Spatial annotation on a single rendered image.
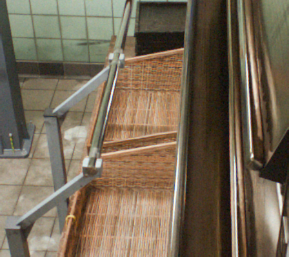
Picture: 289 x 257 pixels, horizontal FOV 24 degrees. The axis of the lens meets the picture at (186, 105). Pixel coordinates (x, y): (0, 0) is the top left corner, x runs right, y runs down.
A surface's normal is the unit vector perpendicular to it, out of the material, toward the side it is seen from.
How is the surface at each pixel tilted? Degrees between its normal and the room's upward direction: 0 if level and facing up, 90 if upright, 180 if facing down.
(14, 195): 0
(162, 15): 0
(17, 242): 90
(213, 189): 8
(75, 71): 90
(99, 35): 90
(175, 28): 0
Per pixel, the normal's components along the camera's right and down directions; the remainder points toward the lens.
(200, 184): 0.16, -0.79
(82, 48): -0.04, 0.59
